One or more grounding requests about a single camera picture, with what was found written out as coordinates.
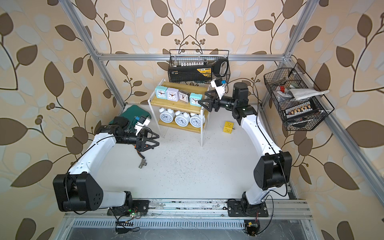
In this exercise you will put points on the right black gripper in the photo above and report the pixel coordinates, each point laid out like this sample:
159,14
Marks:
212,101

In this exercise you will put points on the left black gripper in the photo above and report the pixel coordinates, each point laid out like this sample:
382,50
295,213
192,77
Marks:
143,146

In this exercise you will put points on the teal square alarm clock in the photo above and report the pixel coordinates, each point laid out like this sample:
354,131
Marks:
161,92
194,99

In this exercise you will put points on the large white twin-bell clock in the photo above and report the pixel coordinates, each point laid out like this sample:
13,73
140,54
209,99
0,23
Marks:
197,120

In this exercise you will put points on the grey square alarm clock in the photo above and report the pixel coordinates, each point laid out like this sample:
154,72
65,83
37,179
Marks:
184,96

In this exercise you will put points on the white twin-bell alarm clock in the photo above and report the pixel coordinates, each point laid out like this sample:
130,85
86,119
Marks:
166,115
182,119

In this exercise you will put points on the lilac square alarm clock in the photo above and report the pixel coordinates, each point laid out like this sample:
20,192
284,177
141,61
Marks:
172,94

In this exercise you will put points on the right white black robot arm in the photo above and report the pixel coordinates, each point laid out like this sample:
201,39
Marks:
273,166

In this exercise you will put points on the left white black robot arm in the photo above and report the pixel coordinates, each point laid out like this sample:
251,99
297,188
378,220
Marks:
78,191

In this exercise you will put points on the wooden two-tier shelf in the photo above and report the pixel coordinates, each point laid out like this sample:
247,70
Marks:
155,104

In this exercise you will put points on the yellow cube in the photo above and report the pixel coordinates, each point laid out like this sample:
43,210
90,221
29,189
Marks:
228,127

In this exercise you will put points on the black yellow box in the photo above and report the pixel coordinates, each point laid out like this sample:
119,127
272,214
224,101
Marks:
199,74

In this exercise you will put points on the white paper booklet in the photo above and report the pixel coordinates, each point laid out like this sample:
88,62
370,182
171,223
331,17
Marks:
301,94

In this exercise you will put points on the paint tube set box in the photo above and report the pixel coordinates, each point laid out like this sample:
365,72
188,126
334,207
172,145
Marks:
306,110

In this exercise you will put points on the orange handled pliers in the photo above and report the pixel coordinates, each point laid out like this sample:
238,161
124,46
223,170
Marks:
143,160

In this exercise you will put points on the black handled tool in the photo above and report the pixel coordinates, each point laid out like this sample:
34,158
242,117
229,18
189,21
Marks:
220,67

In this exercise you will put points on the black wire basket back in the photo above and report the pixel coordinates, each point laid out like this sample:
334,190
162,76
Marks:
192,57

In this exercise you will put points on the black wire basket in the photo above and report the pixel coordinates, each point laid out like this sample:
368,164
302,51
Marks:
300,103
192,57

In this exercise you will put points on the black wire basket right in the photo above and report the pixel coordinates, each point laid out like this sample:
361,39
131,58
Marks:
300,103

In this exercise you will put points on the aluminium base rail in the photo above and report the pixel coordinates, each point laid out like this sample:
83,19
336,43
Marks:
277,209

